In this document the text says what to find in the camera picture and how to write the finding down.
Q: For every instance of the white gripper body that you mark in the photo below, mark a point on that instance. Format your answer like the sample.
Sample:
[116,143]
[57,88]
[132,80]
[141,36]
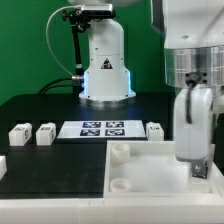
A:
[193,141]

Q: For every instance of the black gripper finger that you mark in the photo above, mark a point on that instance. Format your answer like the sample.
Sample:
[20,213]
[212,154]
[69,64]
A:
[199,169]

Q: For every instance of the white square tabletop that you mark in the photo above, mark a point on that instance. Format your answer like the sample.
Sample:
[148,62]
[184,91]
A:
[147,169]

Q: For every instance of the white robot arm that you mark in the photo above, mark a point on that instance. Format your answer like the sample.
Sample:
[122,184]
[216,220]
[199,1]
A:
[194,63]

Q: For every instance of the white plate with AprilTags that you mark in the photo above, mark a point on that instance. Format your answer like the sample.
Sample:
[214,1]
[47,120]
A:
[102,129]

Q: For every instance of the black camera on stand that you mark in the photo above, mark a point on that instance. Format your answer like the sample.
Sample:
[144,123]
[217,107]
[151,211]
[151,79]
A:
[79,20]

